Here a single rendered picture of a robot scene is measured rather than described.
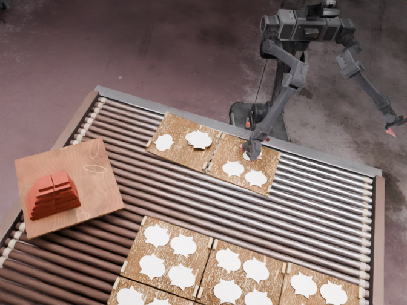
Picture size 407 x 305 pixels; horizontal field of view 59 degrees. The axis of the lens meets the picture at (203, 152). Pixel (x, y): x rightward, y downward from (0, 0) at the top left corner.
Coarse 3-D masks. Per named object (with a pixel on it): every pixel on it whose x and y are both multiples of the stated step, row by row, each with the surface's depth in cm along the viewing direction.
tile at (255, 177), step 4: (248, 172) 227; (252, 172) 227; (256, 172) 227; (260, 172) 228; (248, 176) 225; (252, 176) 226; (256, 176) 226; (260, 176) 226; (264, 176) 226; (248, 180) 224; (252, 180) 224; (256, 180) 224; (260, 180) 224; (264, 180) 225; (252, 184) 222; (256, 184) 223; (260, 184) 223
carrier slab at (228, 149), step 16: (224, 144) 238; (240, 144) 240; (224, 160) 231; (240, 160) 232; (256, 160) 234; (272, 160) 235; (224, 176) 224; (240, 176) 226; (272, 176) 228; (256, 192) 221
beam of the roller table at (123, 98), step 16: (112, 96) 254; (128, 96) 256; (160, 112) 251; (176, 112) 252; (224, 128) 248; (240, 128) 250; (272, 144) 245; (288, 144) 246; (320, 160) 241; (336, 160) 243; (368, 176) 239
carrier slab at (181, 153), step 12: (168, 120) 245; (180, 120) 246; (156, 132) 238; (168, 132) 239; (180, 132) 240; (204, 132) 242; (216, 132) 243; (180, 144) 235; (216, 144) 238; (168, 156) 229; (180, 156) 230; (192, 156) 230; (204, 156) 231; (192, 168) 225
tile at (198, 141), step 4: (196, 136) 234; (200, 136) 235; (204, 136) 235; (192, 140) 232; (196, 140) 232; (200, 140) 233; (204, 140) 233; (208, 140) 233; (192, 144) 230; (196, 144) 231; (200, 144) 231; (204, 144) 231; (208, 144) 232; (204, 148) 230
